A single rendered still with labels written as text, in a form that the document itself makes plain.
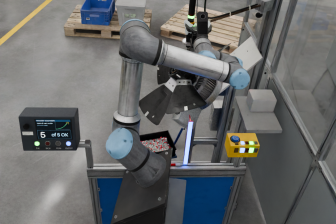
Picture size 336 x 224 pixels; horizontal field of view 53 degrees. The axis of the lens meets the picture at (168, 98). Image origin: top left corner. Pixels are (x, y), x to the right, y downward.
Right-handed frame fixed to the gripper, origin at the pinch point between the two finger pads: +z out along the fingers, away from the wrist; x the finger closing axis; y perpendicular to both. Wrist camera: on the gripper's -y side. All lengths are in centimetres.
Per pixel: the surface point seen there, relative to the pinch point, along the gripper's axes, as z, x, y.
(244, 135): -18, 31, 59
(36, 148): -28, -77, 57
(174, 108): -6, -8, 49
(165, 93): 20, -11, 59
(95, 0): 361, -99, 140
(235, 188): -22, 32, 99
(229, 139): -20, 21, 59
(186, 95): 2.5, -0.3, 46.7
